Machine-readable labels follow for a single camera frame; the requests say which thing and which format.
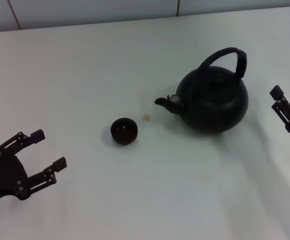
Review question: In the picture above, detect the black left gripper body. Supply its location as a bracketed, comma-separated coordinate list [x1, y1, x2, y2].
[0, 146, 31, 208]

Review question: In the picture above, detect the black round teapot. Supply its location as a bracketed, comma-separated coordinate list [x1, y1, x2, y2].
[154, 46, 250, 135]

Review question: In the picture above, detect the small black teacup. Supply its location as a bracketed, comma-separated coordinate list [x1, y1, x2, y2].
[110, 116, 139, 145]

